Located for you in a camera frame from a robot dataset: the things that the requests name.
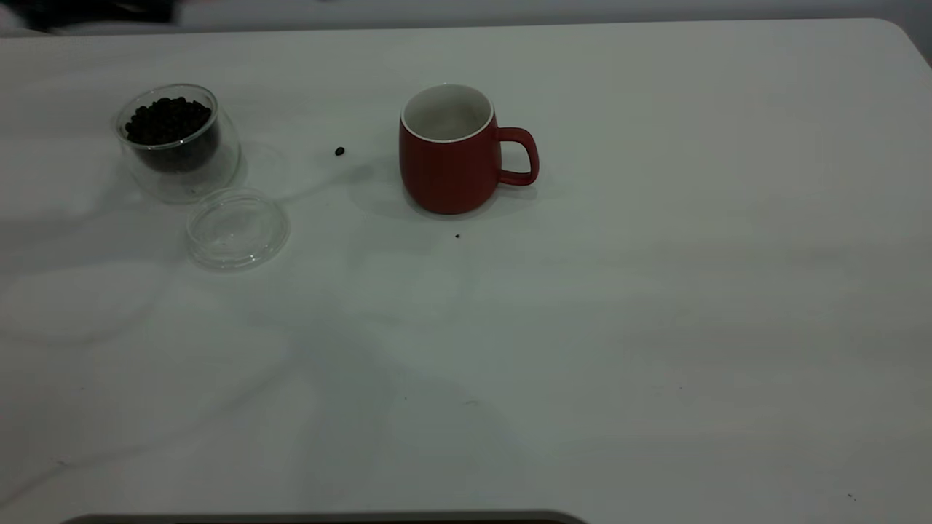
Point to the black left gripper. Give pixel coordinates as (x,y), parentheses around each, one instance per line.
(87,11)

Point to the clear glass jar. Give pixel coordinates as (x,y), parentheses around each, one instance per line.
(182,178)

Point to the clear glass lid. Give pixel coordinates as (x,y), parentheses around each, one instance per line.
(237,231)

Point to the red ceramic mug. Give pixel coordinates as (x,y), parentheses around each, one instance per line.
(448,175)

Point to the dark coffee beans pile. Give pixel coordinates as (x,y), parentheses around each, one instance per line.
(169,124)

